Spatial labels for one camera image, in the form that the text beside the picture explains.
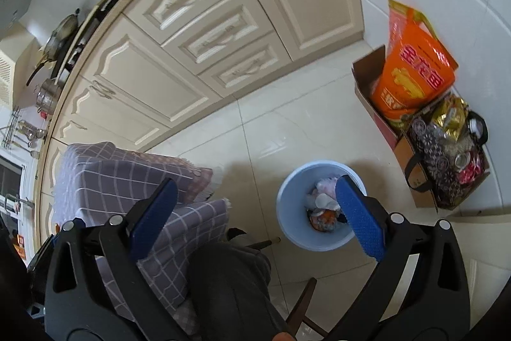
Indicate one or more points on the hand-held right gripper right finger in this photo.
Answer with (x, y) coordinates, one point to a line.
(359, 221)

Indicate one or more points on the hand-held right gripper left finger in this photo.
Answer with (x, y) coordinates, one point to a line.
(153, 221)

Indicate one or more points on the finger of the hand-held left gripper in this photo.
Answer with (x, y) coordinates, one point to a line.
(50, 243)

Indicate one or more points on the light blue trash bin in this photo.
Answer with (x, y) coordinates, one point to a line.
(291, 213)

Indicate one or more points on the person's right hand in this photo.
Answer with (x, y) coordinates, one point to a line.
(283, 337)

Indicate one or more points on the small orange box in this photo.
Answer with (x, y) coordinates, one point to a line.
(18, 245)

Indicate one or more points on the crumpled white tissue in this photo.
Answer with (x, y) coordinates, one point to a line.
(321, 197)

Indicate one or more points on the grey checkered tablecloth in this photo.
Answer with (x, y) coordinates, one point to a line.
(119, 173)

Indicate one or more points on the kitchen window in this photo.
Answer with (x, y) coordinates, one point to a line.
(10, 181)

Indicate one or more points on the dark patterned tote bag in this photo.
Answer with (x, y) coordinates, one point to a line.
(443, 161)

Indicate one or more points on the person's leg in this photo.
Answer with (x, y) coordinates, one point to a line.
(231, 293)

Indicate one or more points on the steel utensil rack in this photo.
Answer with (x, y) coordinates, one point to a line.
(20, 129)

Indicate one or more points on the brown cardboard box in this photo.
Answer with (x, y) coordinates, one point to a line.
(371, 93)

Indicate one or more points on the gold foil packet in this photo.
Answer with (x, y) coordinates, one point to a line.
(451, 115)

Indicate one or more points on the steel cooking pot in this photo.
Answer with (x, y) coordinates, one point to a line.
(46, 97)

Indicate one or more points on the cream base cabinet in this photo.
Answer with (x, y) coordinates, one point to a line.
(139, 65)

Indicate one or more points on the orange rice bag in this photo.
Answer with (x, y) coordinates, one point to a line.
(415, 73)

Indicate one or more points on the cream upper cabinet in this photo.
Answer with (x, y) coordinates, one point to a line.
(4, 77)

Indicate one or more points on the black gas stove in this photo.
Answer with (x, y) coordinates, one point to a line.
(86, 33)

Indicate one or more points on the steel wok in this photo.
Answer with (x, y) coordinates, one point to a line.
(56, 41)

